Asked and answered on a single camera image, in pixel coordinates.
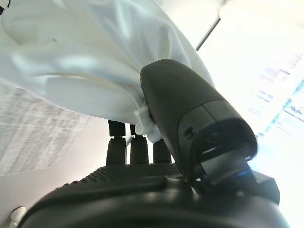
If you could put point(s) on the grey streaked area rug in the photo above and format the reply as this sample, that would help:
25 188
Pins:
35 133

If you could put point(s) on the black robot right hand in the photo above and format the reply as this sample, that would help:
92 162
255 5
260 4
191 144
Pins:
190 118

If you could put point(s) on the white garment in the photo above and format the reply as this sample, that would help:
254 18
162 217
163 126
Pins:
83 52

